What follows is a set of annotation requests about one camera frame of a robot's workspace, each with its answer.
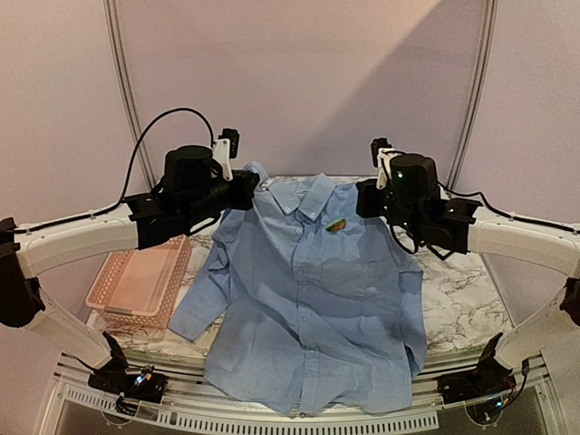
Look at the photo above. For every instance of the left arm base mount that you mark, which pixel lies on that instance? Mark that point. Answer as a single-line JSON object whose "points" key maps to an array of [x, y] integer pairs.
{"points": [[130, 387]]}

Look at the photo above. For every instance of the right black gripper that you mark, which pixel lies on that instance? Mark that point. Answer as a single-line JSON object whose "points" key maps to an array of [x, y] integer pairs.
{"points": [[367, 199]]}

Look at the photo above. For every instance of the aluminium front rail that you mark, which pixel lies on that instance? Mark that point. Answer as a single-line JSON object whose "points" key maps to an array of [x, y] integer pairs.
{"points": [[192, 404]]}

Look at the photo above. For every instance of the blue button-up shirt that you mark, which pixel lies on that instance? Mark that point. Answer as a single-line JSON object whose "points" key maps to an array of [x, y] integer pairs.
{"points": [[332, 316]]}

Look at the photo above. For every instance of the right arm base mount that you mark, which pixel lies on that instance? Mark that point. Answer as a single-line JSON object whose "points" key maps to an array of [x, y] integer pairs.
{"points": [[488, 389]]}

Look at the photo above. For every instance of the pink plastic basket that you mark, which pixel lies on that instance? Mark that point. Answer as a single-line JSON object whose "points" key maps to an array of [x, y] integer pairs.
{"points": [[140, 287]]}

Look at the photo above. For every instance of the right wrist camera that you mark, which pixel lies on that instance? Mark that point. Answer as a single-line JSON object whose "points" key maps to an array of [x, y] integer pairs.
{"points": [[382, 153]]}

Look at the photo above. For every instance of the left aluminium corner post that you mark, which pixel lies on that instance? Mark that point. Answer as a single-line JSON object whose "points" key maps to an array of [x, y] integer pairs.
{"points": [[121, 66]]}

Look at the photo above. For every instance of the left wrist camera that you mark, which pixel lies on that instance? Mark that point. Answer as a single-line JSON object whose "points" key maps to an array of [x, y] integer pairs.
{"points": [[224, 149]]}

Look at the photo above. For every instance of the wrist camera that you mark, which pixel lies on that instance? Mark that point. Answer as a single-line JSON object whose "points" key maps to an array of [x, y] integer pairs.
{"points": [[224, 149], [382, 153]]}

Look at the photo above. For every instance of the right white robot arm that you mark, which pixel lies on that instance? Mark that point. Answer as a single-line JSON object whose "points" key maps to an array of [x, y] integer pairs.
{"points": [[407, 194]]}

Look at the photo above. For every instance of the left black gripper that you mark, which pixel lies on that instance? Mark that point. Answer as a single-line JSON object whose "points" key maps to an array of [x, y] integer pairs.
{"points": [[246, 181]]}

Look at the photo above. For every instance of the aluminium corner post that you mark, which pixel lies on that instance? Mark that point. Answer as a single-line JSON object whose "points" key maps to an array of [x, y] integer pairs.
{"points": [[485, 41], [121, 66]]}

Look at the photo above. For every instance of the right aluminium corner post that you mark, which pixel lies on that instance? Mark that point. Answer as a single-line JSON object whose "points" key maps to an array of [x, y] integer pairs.
{"points": [[485, 41]]}

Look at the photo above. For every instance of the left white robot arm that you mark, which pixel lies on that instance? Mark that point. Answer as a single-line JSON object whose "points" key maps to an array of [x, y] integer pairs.
{"points": [[198, 184]]}

